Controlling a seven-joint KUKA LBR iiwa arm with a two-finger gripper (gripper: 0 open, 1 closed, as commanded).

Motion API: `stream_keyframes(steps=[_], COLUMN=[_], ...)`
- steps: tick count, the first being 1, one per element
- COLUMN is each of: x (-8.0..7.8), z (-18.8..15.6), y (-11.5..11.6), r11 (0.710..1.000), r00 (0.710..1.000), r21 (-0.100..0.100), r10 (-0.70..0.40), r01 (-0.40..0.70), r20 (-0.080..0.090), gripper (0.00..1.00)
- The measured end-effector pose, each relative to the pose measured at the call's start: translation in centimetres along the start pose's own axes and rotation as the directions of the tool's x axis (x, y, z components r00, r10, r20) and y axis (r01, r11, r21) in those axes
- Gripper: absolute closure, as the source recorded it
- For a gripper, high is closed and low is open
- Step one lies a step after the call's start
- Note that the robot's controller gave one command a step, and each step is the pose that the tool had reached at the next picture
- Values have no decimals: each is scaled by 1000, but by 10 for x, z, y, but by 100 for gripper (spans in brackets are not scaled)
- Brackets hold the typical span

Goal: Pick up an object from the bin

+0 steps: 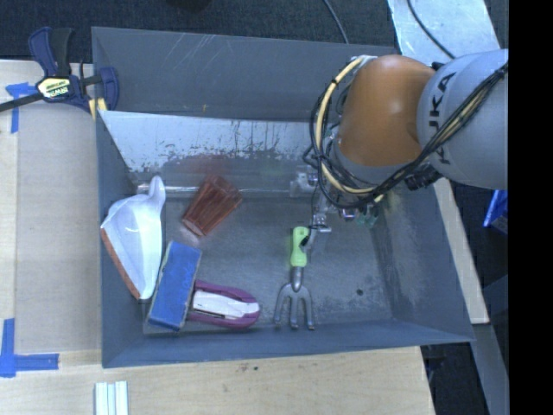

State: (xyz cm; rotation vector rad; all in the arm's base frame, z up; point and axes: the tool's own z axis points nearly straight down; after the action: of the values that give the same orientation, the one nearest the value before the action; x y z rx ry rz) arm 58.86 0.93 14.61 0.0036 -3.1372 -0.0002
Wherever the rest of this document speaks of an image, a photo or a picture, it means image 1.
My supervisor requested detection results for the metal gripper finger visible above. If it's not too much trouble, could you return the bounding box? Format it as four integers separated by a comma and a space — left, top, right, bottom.
300, 225, 322, 248
305, 231, 323, 262

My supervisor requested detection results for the grey metal bin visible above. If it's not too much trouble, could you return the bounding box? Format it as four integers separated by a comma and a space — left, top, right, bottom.
90, 26, 477, 369

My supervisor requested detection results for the orange-brown ribbed cup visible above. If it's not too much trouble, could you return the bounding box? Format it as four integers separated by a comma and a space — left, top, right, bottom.
181, 174, 244, 238

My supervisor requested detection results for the purple and white stapler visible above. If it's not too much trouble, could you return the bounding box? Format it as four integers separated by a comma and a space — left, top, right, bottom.
185, 279, 262, 330

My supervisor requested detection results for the blue sponge block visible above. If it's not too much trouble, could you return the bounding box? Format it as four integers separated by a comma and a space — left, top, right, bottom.
145, 239, 203, 333

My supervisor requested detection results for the white dustpan with orange edge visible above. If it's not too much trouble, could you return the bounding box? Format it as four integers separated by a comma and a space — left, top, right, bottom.
99, 175, 168, 301

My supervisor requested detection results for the green-handled garden fork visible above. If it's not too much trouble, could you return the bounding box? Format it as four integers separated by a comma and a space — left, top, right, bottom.
273, 226, 316, 330

